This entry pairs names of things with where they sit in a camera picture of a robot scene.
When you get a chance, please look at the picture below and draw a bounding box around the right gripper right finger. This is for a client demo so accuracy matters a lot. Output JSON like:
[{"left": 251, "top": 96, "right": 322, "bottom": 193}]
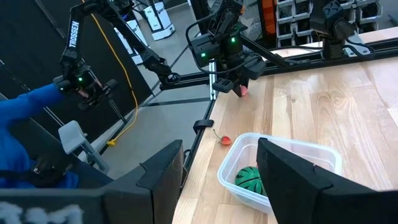
[{"left": 257, "top": 137, "right": 398, "bottom": 224}]

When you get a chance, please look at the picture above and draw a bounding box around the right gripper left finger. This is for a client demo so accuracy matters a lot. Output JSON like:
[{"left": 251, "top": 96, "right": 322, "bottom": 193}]
[{"left": 102, "top": 139, "right": 185, "bottom": 224}]

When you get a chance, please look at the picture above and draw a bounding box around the red strawberry with thin stem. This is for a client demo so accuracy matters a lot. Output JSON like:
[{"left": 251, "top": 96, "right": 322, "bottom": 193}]
[{"left": 212, "top": 128, "right": 233, "bottom": 147}]

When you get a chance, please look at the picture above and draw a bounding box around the green toy watermelon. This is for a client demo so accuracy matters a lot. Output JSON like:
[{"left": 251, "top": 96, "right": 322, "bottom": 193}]
[{"left": 234, "top": 166, "right": 265, "bottom": 197}]

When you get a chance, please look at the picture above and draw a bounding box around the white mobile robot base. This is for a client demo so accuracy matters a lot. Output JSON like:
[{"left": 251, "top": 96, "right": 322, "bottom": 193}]
[
  {"left": 142, "top": 1, "right": 176, "bottom": 42},
  {"left": 113, "top": 18, "right": 149, "bottom": 65}
]

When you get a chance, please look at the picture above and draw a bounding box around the clear plastic tupperware container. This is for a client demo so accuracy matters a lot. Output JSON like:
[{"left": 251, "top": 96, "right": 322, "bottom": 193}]
[{"left": 216, "top": 133, "right": 343, "bottom": 215}]

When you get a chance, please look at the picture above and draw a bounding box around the shelf with storage bins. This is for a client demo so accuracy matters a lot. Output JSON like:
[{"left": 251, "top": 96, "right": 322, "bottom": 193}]
[{"left": 257, "top": 0, "right": 383, "bottom": 47}]

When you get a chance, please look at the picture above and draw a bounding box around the white plastic armrest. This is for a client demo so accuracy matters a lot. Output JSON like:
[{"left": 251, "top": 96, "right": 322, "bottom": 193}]
[{"left": 58, "top": 120, "right": 110, "bottom": 174}]

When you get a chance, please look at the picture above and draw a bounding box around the person's hand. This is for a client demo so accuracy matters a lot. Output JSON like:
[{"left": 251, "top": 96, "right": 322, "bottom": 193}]
[{"left": 76, "top": 81, "right": 103, "bottom": 100}]

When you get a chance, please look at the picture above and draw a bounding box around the person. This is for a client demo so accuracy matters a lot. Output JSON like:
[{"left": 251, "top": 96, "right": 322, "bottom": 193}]
[{"left": 0, "top": 83, "right": 113, "bottom": 190}]

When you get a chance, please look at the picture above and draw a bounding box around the black partition panel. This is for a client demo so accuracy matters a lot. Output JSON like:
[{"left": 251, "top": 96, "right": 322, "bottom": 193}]
[{"left": 0, "top": 0, "right": 154, "bottom": 147}]

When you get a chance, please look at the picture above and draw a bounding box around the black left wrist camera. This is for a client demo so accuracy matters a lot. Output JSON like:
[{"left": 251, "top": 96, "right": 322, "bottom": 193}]
[{"left": 189, "top": 32, "right": 218, "bottom": 68}]

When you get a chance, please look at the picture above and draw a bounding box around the yellow cable with plug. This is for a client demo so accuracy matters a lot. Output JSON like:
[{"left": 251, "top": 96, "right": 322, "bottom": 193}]
[{"left": 81, "top": 0, "right": 139, "bottom": 147}]

